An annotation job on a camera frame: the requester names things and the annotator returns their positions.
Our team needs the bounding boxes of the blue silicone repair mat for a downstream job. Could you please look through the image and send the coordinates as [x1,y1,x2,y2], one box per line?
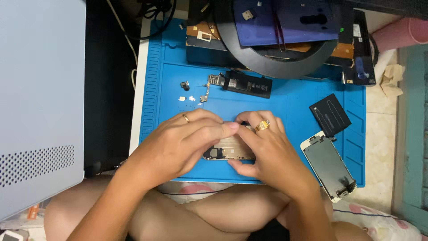
[139,18,366,188]

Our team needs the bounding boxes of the black ring light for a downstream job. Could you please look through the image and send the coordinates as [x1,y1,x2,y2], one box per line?
[214,0,339,79]

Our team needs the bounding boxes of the dark blue phone back cover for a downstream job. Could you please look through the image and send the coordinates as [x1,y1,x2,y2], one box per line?
[233,0,340,47]

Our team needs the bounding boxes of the black tool box with parts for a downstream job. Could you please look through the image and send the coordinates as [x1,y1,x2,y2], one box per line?
[185,0,355,69]

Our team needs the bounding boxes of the black phone battery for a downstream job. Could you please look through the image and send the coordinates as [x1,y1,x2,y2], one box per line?
[309,94,352,138]

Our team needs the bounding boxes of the black flat device with labels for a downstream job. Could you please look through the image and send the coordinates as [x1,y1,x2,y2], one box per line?
[342,9,377,86]

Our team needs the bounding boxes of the person's legs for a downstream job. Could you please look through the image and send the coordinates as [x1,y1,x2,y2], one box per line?
[43,174,373,241]

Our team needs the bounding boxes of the crumpled beige tissue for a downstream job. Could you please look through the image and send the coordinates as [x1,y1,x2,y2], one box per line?
[379,64,406,98]

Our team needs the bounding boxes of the gold flex cable part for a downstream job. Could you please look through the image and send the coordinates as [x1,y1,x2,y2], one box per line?
[200,82,211,103]

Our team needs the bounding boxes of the person's left hand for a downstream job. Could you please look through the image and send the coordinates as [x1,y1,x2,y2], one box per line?
[132,108,240,191]

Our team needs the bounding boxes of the black battery with logic board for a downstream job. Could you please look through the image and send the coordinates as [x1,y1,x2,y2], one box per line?
[207,70,273,99]

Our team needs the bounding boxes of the black tweezers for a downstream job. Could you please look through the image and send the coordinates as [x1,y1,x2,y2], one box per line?
[272,0,287,52]

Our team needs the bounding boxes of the gold phone housing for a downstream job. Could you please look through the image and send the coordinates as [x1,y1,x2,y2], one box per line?
[203,125,258,161]

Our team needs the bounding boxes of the black cable bundle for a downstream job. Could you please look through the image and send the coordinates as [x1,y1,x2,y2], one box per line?
[127,0,177,41]

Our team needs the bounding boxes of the white cable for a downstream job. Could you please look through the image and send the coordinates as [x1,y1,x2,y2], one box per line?
[106,0,139,91]

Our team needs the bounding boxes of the grey computer case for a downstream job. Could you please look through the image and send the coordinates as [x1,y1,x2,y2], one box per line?
[0,0,87,221]

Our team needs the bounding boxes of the person's right hand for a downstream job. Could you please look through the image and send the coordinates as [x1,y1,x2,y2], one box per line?
[228,110,321,201]

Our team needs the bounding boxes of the white phone screen assembly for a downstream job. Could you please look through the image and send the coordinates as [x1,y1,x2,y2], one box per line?
[300,131,357,204]

